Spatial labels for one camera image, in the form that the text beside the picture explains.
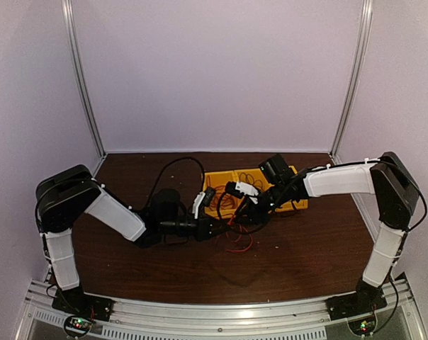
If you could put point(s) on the right aluminium frame post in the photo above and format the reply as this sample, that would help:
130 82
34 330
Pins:
362 40

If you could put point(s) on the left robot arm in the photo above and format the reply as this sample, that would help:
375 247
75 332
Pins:
63 198

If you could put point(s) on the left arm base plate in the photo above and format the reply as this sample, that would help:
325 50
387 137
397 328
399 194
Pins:
97 308

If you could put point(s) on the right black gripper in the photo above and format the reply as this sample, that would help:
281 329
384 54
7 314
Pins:
257 215

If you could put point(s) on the aluminium frame post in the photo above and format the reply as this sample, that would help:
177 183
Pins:
362 40
69 22

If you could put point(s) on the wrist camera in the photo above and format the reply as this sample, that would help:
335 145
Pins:
241 189
202 200

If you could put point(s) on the front aluminium rail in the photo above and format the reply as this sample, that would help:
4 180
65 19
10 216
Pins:
299 319

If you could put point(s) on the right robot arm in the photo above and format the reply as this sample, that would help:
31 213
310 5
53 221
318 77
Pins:
385 177

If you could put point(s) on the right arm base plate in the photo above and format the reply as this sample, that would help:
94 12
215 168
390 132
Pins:
354 304

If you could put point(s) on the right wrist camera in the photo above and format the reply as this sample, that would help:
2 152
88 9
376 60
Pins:
241 189

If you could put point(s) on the left aluminium frame post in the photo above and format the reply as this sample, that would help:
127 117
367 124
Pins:
69 22

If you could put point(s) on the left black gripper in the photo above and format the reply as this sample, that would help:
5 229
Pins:
203 231

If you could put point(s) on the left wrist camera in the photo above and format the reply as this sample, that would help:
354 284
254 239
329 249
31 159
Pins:
202 200

